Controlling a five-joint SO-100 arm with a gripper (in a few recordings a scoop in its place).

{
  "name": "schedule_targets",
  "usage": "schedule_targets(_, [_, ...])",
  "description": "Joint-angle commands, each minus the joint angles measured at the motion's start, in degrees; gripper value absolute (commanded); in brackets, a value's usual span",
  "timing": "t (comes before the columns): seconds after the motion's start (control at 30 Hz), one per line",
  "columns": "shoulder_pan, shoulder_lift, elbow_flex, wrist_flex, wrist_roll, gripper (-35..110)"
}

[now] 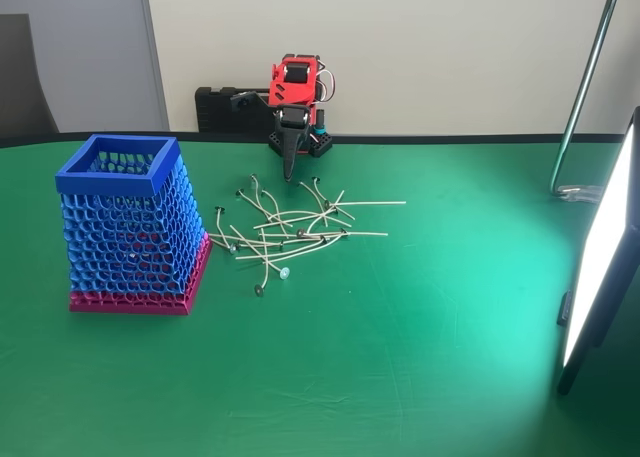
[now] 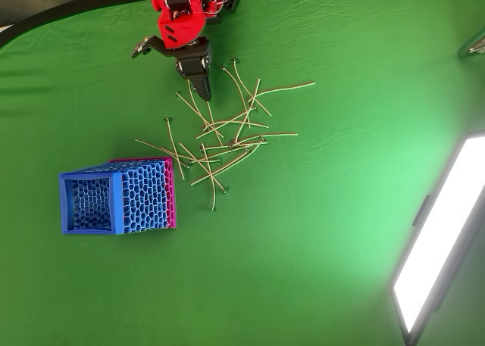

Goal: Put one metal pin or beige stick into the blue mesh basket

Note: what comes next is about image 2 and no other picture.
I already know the blue and magenta lattice basket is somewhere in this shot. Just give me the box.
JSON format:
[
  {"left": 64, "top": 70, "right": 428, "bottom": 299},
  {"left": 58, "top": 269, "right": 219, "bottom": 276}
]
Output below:
[{"left": 58, "top": 156, "right": 178, "bottom": 236}]

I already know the bright LED light panel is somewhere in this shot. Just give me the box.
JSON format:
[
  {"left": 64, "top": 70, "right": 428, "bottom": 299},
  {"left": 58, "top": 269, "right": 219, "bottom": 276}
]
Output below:
[{"left": 389, "top": 132, "right": 485, "bottom": 346}]

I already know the green cloth with black rim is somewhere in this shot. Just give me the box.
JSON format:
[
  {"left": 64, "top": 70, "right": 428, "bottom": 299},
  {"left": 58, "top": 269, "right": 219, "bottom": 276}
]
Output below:
[{"left": 0, "top": 0, "right": 485, "bottom": 346}]

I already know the candle wick with metal tab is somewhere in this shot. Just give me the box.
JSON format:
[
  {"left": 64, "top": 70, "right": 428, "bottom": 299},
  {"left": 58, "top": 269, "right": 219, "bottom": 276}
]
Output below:
[
  {"left": 246, "top": 81, "right": 317, "bottom": 104},
  {"left": 196, "top": 106, "right": 258, "bottom": 140},
  {"left": 175, "top": 91, "right": 225, "bottom": 138},
  {"left": 203, "top": 119, "right": 270, "bottom": 131},
  {"left": 134, "top": 138, "right": 222, "bottom": 164},
  {"left": 234, "top": 77, "right": 262, "bottom": 142},
  {"left": 178, "top": 142, "right": 230, "bottom": 194},
  {"left": 187, "top": 79, "right": 209, "bottom": 130},
  {"left": 199, "top": 136, "right": 268, "bottom": 151},
  {"left": 205, "top": 100, "right": 224, "bottom": 147},
  {"left": 189, "top": 148, "right": 252, "bottom": 186},
  {"left": 221, "top": 67, "right": 253, "bottom": 129},
  {"left": 164, "top": 117, "right": 186, "bottom": 180},
  {"left": 200, "top": 143, "right": 217, "bottom": 212},
  {"left": 185, "top": 141, "right": 266, "bottom": 170},
  {"left": 227, "top": 132, "right": 299, "bottom": 148},
  {"left": 230, "top": 58, "right": 273, "bottom": 117}
]

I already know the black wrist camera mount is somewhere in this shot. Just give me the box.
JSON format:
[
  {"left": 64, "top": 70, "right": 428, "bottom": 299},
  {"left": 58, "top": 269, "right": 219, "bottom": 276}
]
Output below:
[{"left": 130, "top": 36, "right": 155, "bottom": 59}]

